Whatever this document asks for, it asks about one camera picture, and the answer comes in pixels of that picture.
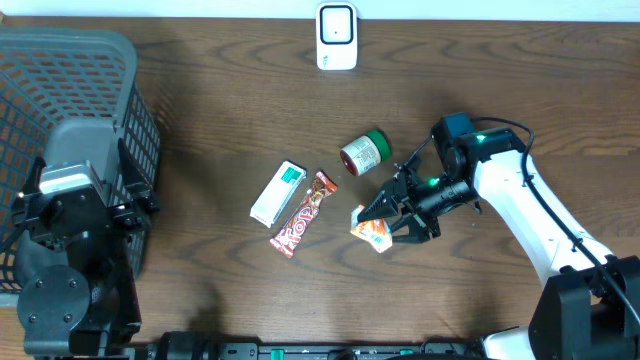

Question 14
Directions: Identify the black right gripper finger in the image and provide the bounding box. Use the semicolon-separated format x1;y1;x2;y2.
390;214;431;244
357;179;406;222

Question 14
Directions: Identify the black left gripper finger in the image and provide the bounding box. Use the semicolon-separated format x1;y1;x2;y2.
22;157;46;195
118;139;160;213

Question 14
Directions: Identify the orange snack packet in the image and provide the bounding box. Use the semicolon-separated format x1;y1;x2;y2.
350;205;392;253

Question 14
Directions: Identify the green lid jar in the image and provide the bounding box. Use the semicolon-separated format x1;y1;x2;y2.
340;129;392;176

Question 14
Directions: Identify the red chocolate bar wrapper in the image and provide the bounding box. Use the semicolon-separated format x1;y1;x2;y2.
270;170;338;258

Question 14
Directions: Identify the white green box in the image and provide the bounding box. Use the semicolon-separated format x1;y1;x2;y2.
250;161;307;228

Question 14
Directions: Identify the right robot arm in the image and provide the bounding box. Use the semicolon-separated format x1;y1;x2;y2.
352;113;639;360

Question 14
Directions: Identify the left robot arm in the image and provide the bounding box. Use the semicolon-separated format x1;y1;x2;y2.
8;141;159;359

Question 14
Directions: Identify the grey plastic shopping basket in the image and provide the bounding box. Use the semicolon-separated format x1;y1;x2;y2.
0;26;162;306

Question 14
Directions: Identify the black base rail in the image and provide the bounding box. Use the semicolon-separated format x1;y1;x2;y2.
121;331;486;360

